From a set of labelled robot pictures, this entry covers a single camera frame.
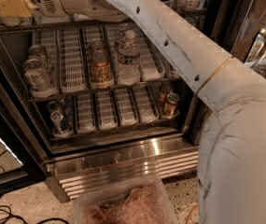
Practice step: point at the closed glass fridge door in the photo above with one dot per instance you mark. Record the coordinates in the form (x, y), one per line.
(235, 93)

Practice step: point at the blue can rear bottom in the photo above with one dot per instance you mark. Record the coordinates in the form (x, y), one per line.
(58, 105)

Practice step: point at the blue can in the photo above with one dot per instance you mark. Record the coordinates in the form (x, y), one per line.
(58, 105)
(59, 122)

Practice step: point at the clear water bottle front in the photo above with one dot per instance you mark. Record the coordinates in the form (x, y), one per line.
(129, 59)

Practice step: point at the clear water bottle rear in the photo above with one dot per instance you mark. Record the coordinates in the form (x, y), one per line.
(120, 32)

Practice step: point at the orange can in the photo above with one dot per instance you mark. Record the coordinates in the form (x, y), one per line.
(100, 67)
(97, 45)

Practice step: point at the silver can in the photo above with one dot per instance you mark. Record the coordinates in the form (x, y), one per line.
(37, 75)
(42, 52)

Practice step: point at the brown can front bottom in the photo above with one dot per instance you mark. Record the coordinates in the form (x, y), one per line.
(170, 104)

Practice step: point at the orange can rear middle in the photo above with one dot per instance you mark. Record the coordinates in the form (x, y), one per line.
(97, 45)

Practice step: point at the clear water bottle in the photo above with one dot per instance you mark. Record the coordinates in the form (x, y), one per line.
(129, 59)
(120, 32)

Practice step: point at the brown can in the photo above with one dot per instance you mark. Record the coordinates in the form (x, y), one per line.
(170, 104)
(164, 89)

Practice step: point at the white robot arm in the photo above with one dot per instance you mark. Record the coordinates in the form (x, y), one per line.
(100, 96)

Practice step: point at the silver can front left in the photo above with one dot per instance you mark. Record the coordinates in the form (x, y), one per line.
(37, 75)

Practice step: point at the silver can rear left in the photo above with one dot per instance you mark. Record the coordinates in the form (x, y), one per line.
(42, 52)

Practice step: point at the steel fridge base grille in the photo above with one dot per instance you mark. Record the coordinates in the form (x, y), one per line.
(70, 178)

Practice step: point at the blue can front bottom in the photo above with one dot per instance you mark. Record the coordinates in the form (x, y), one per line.
(59, 122)

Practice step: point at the brown can rear bottom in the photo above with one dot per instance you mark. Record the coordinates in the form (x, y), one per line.
(164, 89)

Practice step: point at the orange can front middle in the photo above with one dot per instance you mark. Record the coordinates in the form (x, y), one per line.
(100, 67)

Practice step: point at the open fridge door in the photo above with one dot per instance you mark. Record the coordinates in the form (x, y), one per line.
(19, 165)

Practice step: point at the clear plastic bin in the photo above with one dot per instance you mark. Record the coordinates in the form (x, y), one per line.
(139, 200)

